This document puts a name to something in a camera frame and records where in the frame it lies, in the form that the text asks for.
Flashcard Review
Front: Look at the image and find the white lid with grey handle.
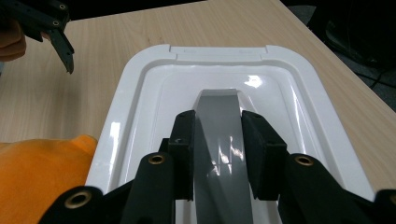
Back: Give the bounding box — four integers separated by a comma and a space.
85, 44, 375, 224

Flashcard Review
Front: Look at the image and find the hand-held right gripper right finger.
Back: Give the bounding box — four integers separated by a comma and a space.
241, 110, 288, 201

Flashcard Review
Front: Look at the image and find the black stand with base plate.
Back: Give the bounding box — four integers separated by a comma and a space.
306, 0, 396, 70

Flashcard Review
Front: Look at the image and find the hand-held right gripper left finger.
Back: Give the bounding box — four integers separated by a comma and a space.
167, 109, 196, 202

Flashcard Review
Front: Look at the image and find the black floor cable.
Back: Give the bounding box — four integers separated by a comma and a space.
356, 67, 396, 91

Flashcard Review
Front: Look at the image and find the orange plush toy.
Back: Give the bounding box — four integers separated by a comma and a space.
0, 134, 99, 224

